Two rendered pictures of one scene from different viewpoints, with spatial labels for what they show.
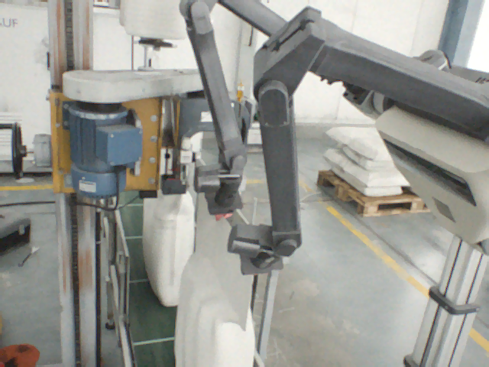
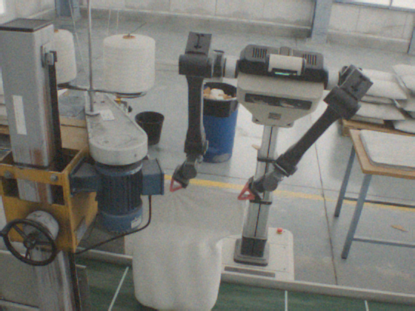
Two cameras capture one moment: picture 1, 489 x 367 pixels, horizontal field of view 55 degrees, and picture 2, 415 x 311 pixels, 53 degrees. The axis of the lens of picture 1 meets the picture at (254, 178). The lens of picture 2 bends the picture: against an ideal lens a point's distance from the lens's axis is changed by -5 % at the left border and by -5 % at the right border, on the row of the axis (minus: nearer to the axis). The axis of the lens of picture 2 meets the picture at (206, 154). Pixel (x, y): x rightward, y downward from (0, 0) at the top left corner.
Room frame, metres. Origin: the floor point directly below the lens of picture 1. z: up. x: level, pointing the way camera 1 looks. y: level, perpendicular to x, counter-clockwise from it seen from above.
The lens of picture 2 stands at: (0.42, 1.36, 2.02)
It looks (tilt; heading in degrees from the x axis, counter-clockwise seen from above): 28 degrees down; 299
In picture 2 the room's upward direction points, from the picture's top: 5 degrees clockwise
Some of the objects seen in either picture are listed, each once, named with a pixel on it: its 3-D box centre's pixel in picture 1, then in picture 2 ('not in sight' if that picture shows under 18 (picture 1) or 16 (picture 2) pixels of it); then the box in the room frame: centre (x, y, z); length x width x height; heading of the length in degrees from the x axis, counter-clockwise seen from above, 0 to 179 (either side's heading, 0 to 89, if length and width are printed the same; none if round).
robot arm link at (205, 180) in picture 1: (218, 171); (193, 158); (1.17, 0.10, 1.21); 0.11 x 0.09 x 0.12; 112
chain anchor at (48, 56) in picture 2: not in sight; (50, 54); (1.37, 0.57, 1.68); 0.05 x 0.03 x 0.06; 113
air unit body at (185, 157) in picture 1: (186, 160); not in sight; (1.42, 0.23, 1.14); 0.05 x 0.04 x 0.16; 113
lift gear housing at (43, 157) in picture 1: (43, 150); (40, 228); (1.38, 0.67, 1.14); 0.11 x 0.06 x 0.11; 23
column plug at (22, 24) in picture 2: not in sight; (24, 24); (1.43, 0.60, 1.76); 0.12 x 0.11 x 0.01; 113
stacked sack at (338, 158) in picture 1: (359, 159); not in sight; (4.43, -1.01, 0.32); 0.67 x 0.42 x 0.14; 117
